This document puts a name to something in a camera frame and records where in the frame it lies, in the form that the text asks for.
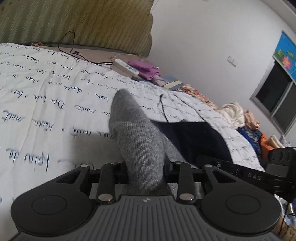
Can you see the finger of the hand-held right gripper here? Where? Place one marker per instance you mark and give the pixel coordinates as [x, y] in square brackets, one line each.
[249, 176]

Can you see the beige mattress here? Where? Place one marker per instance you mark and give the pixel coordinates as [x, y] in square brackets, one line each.
[92, 55]

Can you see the white script-printed blanket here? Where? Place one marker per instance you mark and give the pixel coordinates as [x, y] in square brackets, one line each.
[46, 92]

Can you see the lotus wall poster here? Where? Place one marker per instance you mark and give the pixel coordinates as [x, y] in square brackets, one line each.
[285, 53]

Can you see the olive upholstered headboard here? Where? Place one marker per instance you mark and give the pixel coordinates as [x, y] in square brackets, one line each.
[81, 23]

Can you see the purple cloth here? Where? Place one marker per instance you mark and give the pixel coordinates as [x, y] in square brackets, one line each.
[143, 68]

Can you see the cream folded cloth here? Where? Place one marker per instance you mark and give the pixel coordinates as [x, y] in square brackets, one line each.
[274, 141]

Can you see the white power strip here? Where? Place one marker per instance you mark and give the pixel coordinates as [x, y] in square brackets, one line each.
[126, 66]

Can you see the blue patterned cloth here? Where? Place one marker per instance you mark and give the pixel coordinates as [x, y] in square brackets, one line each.
[251, 139]

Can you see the grey-framed window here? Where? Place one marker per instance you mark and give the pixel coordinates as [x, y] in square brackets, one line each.
[270, 92]

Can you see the stack of books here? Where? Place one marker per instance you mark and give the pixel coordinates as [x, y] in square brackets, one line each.
[171, 83]

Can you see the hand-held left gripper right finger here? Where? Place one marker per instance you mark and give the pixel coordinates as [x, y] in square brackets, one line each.
[167, 172]

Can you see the peach cloth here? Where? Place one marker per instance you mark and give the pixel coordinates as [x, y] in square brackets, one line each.
[251, 120]

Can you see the cream cloth pile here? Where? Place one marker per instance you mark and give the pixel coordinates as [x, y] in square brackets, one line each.
[233, 113]

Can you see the grey knitted sock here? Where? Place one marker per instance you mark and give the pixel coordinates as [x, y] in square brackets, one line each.
[138, 143]

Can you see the orange cloth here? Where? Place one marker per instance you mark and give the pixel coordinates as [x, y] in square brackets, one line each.
[263, 142]

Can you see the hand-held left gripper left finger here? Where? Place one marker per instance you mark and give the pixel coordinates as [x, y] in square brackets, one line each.
[120, 176]

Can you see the white wall switch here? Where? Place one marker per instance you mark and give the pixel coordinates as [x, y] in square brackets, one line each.
[232, 60]

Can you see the floral cloth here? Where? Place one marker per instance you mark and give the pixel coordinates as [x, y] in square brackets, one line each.
[196, 93]

